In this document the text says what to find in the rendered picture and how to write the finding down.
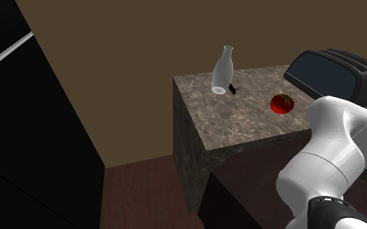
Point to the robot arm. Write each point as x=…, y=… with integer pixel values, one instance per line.
x=326, y=158

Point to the small black object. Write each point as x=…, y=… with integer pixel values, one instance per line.
x=232, y=89

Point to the white glass bottle vase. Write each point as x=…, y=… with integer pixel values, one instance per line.
x=222, y=73

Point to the red tomato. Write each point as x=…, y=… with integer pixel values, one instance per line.
x=280, y=104

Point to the dark robot stand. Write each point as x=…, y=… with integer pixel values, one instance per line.
x=231, y=206

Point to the black toaster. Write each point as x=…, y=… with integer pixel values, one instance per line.
x=326, y=74

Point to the black refrigerator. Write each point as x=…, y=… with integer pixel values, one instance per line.
x=28, y=133

